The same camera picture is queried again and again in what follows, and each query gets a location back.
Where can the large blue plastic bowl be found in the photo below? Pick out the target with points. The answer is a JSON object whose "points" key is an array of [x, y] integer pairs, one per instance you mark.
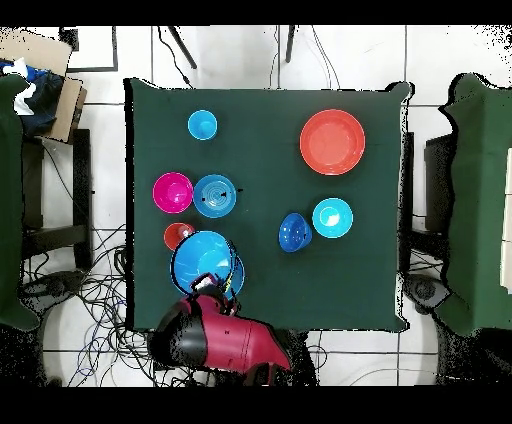
{"points": [[238, 276], [200, 256]]}

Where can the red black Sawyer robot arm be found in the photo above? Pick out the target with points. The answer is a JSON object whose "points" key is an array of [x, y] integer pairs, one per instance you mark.
{"points": [[240, 340]]}

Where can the orange plastic cup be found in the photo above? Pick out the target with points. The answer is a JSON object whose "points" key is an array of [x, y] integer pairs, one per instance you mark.
{"points": [[174, 234]]}

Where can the blue flat-bottomed ringed bowl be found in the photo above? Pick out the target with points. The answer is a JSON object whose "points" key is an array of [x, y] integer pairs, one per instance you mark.
{"points": [[214, 196]]}

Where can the pink plastic bowl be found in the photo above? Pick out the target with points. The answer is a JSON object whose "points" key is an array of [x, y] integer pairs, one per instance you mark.
{"points": [[172, 192]]}

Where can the dark blue plastic bowl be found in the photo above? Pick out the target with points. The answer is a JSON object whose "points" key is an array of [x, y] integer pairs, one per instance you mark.
{"points": [[294, 232]]}

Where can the small cyan plastic bowl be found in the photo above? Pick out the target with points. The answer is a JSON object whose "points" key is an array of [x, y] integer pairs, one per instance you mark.
{"points": [[332, 218]]}

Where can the dark green tablecloth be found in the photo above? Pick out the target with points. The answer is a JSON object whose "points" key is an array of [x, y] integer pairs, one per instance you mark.
{"points": [[352, 280]]}

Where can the black equipment base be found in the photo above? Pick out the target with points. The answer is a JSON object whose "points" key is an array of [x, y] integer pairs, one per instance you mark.
{"points": [[52, 284], [424, 290]]}

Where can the light blue plastic cup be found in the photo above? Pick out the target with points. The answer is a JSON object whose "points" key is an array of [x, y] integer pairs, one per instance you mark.
{"points": [[202, 124]]}

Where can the large orange plastic bowl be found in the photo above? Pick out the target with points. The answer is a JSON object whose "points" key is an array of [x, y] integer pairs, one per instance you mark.
{"points": [[332, 142]]}

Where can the green cloth side table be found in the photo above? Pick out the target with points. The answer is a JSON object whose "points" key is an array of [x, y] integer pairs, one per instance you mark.
{"points": [[480, 200], [10, 200]]}

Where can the brown cardboard box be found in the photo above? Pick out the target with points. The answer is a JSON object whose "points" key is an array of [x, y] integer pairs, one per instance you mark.
{"points": [[68, 108]]}

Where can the black tripod leg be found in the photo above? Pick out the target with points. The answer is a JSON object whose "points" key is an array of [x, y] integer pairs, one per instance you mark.
{"points": [[289, 44], [183, 48]]}

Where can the blue and white cloth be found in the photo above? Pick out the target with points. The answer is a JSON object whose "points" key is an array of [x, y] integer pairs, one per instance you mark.
{"points": [[42, 100]]}

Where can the black box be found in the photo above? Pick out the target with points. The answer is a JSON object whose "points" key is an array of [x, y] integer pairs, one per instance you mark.
{"points": [[438, 184]]}

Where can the black stool frame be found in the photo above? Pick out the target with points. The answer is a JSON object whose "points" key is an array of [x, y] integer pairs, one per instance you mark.
{"points": [[82, 200]]}

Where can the black floor frame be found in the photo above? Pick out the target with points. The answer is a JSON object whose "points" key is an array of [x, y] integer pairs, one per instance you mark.
{"points": [[114, 52]]}

